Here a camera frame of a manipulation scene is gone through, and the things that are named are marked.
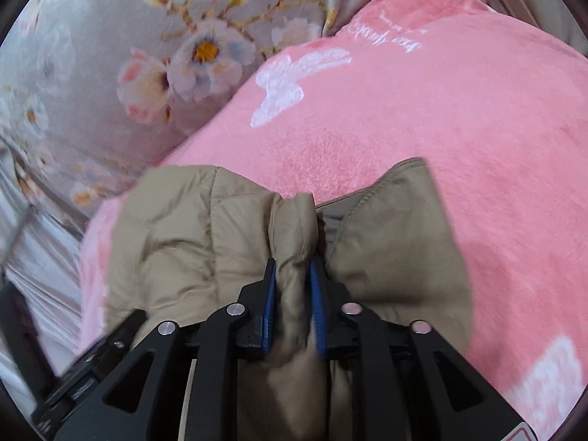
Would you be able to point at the pink printed blanket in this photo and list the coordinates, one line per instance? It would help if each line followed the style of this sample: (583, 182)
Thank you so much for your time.
(413, 101)

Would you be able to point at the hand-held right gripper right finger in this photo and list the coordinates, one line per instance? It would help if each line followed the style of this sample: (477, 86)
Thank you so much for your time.
(318, 312)

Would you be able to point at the plain grey cloth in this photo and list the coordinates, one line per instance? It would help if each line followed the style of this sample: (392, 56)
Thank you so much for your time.
(542, 4)

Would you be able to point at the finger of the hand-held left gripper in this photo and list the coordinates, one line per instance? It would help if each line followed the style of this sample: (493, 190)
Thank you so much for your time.
(120, 342)

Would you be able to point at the white striped sheet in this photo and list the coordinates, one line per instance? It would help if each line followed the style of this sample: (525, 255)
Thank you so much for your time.
(46, 257)

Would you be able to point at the khaki jacket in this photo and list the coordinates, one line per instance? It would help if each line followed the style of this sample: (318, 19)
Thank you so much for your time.
(395, 239)

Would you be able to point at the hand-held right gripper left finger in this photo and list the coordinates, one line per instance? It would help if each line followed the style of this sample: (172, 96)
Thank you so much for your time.
(270, 312)

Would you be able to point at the grey floral bedsheet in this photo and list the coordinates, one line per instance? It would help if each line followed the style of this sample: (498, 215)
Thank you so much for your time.
(92, 32)

